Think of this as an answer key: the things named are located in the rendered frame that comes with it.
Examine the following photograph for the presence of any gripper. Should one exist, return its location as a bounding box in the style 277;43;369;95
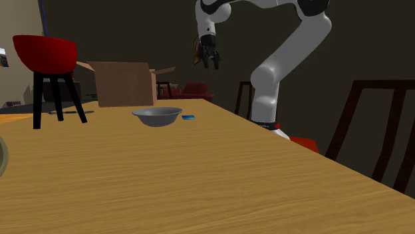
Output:
200;34;221;70

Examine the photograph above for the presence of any red sofa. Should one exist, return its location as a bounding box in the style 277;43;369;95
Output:
157;82;215;103

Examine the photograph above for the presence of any dark wooden chair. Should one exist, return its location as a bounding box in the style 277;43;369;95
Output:
234;81;255;121
325;79;415;195

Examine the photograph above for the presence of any grey bowl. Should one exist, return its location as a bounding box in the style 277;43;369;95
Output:
132;107;184;128

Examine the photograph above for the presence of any brown cardboard box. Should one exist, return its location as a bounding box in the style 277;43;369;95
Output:
76;60;176;108

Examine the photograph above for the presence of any red robot stand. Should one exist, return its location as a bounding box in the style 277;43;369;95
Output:
289;136;320;154

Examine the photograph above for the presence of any wooden table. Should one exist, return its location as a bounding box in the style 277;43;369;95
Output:
0;98;415;234

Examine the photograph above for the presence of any red chair with black legs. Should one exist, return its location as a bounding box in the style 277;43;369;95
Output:
12;35;88;130

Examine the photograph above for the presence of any grey round plate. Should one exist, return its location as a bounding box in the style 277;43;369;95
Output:
0;136;9;177

